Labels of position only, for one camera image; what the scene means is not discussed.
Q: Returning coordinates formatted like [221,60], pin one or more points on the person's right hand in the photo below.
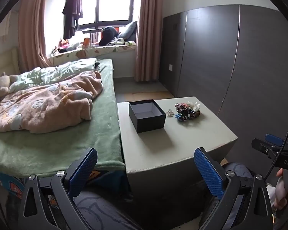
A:
[280,189]

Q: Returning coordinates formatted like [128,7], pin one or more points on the dark grey wardrobe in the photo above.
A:
[218,57]

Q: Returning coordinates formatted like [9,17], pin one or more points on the heap of colourful toys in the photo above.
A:
[64,45]

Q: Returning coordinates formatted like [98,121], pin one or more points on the pink curtain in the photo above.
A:
[147,33]
[33,28]

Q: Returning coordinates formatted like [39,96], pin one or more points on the bed with green sheet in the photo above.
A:
[103,105]

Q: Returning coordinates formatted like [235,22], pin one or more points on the small folding table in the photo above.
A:
[92,30]

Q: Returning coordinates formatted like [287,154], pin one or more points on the black bag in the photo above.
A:
[109,36]

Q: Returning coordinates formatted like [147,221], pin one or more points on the flattened cardboard sheet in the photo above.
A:
[146,94]

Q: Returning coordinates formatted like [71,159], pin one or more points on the beige stuffed toy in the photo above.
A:
[1,85]

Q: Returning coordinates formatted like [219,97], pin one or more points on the black cardboard box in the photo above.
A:
[148,124]

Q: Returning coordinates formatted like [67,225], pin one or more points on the white leather ottoman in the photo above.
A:
[182,143]

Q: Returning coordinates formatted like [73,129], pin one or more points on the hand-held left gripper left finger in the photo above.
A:
[84,170]

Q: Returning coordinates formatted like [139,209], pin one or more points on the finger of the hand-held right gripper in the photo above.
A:
[273,139]
[261,146]

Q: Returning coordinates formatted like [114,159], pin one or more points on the grey pillow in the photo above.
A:
[129,32]

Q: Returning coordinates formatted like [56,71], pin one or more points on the hanging dark clothes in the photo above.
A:
[72,12]

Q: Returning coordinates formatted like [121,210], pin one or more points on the white scrunchie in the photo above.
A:
[196,105]

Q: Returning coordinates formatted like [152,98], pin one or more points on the light green duvet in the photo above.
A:
[50,73]

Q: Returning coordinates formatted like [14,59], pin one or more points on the patterned window seat cushion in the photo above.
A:
[98,51]

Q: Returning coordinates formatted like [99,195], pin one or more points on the dark framed window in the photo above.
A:
[110,4]

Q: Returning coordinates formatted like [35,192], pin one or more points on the peach fleece blanket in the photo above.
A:
[45,105]

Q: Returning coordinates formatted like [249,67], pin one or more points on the white wall socket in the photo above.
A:
[170,67]

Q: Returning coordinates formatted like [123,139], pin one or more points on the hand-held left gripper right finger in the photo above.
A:
[208,170]

